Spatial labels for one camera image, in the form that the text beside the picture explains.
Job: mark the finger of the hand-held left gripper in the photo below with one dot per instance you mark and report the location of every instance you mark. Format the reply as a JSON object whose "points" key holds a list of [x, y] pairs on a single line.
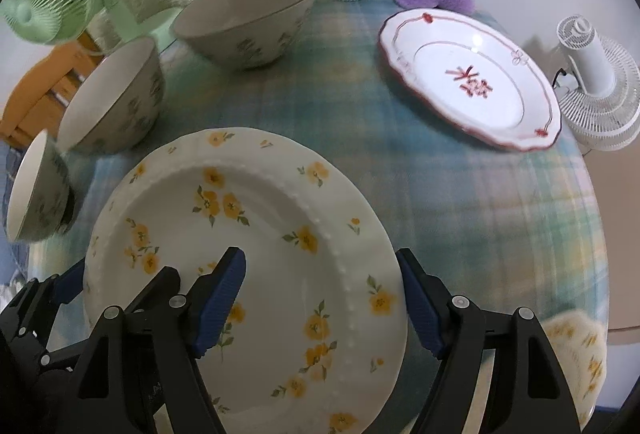
{"points": [[67, 289], [157, 286]]}

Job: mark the red patterned white plate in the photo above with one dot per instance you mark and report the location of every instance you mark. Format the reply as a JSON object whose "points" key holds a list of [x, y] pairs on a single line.
{"points": [[480, 73]]}

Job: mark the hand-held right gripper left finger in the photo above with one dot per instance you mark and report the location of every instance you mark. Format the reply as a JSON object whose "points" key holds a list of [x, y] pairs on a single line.
{"points": [[220, 306]]}

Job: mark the yellow floral plate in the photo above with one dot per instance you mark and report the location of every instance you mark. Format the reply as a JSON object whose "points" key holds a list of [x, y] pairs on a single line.
{"points": [[280, 194]]}

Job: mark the small floral bowl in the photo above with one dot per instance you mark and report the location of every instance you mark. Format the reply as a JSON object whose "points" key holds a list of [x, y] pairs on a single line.
{"points": [[35, 194]]}

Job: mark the yellow floral dish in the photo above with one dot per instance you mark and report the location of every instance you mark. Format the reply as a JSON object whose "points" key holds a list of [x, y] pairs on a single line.
{"points": [[580, 354]]}

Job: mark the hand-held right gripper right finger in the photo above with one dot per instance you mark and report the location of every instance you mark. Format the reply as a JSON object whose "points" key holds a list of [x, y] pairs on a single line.
{"points": [[422, 309]]}

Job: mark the blue plaid tablecloth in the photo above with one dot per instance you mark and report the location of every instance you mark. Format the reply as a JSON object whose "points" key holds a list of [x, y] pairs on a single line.
{"points": [[325, 103]]}

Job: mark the white desk fan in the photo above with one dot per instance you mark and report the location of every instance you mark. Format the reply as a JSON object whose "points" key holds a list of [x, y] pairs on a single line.
{"points": [[600, 78]]}

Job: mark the medium floral bowl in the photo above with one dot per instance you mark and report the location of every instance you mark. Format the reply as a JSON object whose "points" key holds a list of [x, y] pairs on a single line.
{"points": [[107, 93]]}

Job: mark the large floral bowl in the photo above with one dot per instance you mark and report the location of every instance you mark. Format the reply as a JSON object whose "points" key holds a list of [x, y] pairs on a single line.
{"points": [[240, 8]]}

